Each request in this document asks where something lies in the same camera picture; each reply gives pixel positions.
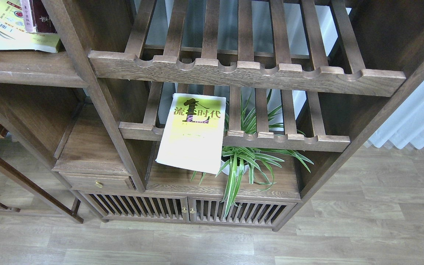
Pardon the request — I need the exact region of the maroon thick book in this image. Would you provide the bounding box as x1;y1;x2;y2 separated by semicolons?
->
21;0;57;34

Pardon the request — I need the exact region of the left slatted cabinet door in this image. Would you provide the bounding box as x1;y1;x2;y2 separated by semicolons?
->
83;193;190;223

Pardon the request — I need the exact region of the green blue illustrated book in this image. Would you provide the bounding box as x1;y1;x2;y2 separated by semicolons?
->
0;0;61;53

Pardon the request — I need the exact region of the white plant pot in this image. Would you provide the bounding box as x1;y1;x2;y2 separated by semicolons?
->
221;159;249;176

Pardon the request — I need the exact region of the slatted cabinet door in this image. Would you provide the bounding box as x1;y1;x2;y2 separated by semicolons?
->
83;193;190;223
188;197;296;227

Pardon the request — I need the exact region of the white curtain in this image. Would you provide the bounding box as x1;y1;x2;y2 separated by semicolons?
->
368;81;424;149

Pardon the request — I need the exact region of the wooden drawer brass knob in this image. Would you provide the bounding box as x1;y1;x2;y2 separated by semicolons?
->
60;172;137;192

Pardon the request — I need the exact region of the green spider plant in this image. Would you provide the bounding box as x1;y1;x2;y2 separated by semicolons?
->
191;88;314;218

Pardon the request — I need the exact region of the dark wooden bookshelf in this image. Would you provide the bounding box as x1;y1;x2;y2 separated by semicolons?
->
0;0;424;231

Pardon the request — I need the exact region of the yellow white book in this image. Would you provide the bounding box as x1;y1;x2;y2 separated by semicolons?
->
155;93;226;174

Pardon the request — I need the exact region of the right slatted cabinet door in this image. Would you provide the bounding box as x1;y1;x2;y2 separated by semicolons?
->
188;197;296;227

